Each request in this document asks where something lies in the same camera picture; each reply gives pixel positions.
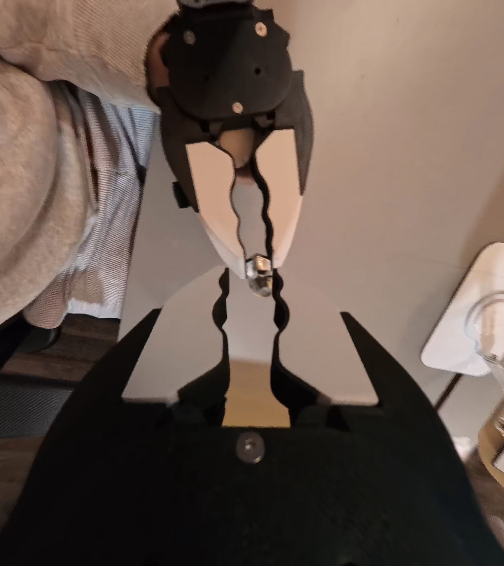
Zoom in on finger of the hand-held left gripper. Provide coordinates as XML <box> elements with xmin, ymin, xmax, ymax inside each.
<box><xmin>186</xmin><ymin>141</ymin><xmax>249</xmax><ymax>280</ymax></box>
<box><xmin>252</xmin><ymin>127</ymin><xmax>302</xmax><ymax>269</ymax></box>

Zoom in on black cable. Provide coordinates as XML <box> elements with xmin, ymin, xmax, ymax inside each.
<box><xmin>432</xmin><ymin>373</ymin><xmax>464</xmax><ymax>413</ymax></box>

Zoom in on white stand base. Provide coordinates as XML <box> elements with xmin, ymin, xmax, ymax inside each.
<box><xmin>420</xmin><ymin>241</ymin><xmax>504</xmax><ymax>377</ymax></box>

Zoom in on person's beige cardigan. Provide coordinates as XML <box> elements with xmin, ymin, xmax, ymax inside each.
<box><xmin>0</xmin><ymin>40</ymin><xmax>100</xmax><ymax>343</ymax></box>

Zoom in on silver hex nut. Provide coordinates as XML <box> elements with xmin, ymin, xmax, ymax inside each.
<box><xmin>248</xmin><ymin>275</ymin><xmax>275</xmax><ymax>298</ymax></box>

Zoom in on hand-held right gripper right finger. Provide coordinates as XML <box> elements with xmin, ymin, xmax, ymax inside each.
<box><xmin>271</xmin><ymin>266</ymin><xmax>382</xmax><ymax>407</ymax></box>

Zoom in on tan flat sheet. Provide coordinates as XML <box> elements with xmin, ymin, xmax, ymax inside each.
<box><xmin>222</xmin><ymin>359</ymin><xmax>291</xmax><ymax>428</ymax></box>

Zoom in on person's left forearm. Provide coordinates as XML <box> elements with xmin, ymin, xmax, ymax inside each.
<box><xmin>0</xmin><ymin>0</ymin><xmax>179</xmax><ymax>109</ymax></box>

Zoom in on silver metal bolt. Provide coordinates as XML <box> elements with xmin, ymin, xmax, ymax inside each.
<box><xmin>243</xmin><ymin>251</ymin><xmax>275</xmax><ymax>279</ymax></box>

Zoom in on person's left hand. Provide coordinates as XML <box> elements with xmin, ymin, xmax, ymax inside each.
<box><xmin>145</xmin><ymin>30</ymin><xmax>167</xmax><ymax>106</ymax></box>

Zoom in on grey mesh chair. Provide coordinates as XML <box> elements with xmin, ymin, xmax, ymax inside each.
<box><xmin>0</xmin><ymin>316</ymin><xmax>78</xmax><ymax>439</ymax></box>

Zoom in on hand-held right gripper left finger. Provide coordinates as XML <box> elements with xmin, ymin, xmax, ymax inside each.
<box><xmin>121</xmin><ymin>266</ymin><xmax>231</xmax><ymax>405</ymax></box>

